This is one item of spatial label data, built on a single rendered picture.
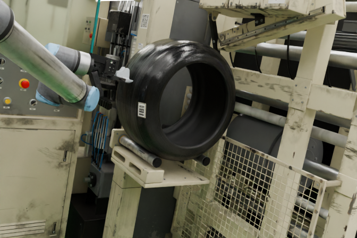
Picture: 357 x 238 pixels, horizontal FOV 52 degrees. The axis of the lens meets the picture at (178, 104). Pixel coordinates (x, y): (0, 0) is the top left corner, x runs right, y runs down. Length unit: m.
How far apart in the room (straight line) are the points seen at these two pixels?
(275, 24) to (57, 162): 1.39
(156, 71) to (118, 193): 0.82
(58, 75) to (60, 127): 1.02
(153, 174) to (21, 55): 0.84
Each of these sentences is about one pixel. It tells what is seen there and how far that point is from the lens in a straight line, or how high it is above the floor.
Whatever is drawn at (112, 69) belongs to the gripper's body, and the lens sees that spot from 1.50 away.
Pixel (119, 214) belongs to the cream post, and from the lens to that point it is 2.10.
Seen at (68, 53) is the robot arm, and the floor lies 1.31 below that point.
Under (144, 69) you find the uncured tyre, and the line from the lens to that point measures 1.54.
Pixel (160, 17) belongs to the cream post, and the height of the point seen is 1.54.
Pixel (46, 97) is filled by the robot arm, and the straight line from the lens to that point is 1.40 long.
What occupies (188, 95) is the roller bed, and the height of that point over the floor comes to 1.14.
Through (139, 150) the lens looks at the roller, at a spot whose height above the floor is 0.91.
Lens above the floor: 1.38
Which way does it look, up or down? 8 degrees down
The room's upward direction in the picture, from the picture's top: 11 degrees clockwise
